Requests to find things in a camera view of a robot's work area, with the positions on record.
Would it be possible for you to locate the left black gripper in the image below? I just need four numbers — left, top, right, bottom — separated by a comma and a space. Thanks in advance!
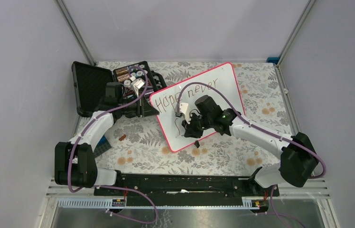
118, 92, 159, 117

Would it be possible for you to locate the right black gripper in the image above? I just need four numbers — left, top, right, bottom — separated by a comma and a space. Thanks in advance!
182, 112, 212, 139

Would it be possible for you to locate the pink framed whiteboard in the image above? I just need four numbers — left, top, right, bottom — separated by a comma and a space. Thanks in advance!
149, 62, 245, 152

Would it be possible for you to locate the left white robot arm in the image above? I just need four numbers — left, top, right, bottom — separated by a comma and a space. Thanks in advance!
55, 81, 159, 195

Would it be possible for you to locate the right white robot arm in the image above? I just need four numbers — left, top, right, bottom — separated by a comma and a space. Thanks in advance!
176, 95, 319, 196

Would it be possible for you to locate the floral patterned table mat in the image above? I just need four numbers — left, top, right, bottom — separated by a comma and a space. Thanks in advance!
76, 61, 304, 178

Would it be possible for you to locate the black poker chip case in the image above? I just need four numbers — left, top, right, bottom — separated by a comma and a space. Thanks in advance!
71, 61, 167, 119

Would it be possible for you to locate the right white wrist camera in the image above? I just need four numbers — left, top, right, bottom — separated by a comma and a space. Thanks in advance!
175, 103, 191, 124

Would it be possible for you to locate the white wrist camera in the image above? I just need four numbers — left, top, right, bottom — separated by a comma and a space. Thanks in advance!
130, 78, 145, 97
175, 103, 191, 124

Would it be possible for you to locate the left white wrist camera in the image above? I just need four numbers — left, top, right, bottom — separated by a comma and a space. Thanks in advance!
130, 78, 145, 97

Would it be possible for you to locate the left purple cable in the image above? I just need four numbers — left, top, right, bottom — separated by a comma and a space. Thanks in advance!
66, 66, 160, 224

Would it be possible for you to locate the purple cable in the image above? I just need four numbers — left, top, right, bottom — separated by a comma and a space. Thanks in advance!
175, 82, 327, 228
66, 66, 160, 224

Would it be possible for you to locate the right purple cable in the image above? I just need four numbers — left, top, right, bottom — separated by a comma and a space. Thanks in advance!
175, 82, 327, 228

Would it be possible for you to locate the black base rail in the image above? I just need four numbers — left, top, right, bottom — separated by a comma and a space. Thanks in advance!
94, 173, 280, 207

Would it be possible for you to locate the blue corner bracket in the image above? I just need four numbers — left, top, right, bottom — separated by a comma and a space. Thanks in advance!
266, 57, 280, 64

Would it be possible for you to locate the white slotted cable duct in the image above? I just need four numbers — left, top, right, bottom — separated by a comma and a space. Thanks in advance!
58, 197, 262, 209

